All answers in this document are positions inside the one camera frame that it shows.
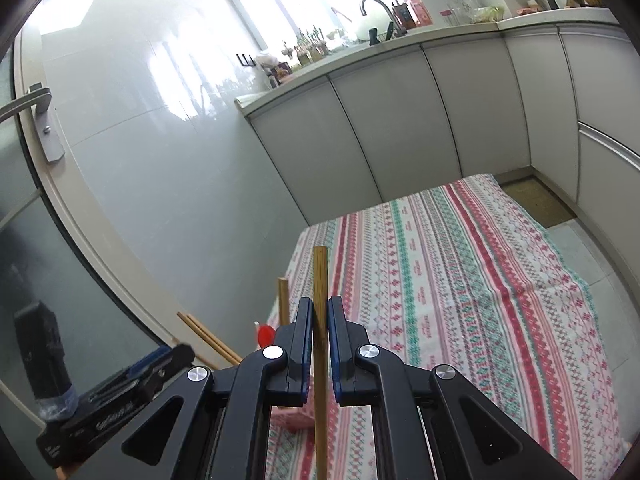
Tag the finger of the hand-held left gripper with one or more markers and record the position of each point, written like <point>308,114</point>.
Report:
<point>150,360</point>
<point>177,357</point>

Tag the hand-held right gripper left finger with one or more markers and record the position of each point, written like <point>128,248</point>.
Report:
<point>302,340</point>

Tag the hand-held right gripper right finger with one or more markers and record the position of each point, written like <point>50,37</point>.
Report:
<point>335,345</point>

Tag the red plastic spoon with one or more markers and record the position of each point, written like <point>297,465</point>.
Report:
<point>265,334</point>

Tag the pink perforated utensil holder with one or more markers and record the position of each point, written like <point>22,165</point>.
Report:
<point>297,417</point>

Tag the striped patterned tablecloth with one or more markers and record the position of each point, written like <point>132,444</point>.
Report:
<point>450,285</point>

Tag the frosted glass door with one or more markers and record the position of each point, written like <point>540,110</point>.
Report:
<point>30,260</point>

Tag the grey kitchen cabinets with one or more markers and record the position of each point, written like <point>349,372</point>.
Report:
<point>400,120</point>

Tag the brown floor mat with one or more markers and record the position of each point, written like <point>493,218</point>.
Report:
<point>537,200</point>

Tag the row of small bottles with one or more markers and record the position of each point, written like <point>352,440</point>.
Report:
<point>310,45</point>

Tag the dark knife block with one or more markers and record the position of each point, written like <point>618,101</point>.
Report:
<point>400,12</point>

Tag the red box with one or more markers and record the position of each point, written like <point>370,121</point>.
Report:
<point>422,10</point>

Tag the curved metal faucet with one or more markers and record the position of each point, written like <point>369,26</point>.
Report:
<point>372,0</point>

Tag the pale green vegetable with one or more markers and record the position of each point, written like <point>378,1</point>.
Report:
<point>486,13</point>

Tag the glass jar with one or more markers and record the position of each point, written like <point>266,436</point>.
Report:
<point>467,2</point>

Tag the white kitchen countertop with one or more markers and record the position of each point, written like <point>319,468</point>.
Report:
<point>550,16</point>

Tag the black wall hook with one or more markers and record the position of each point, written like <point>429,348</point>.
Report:
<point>245,60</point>

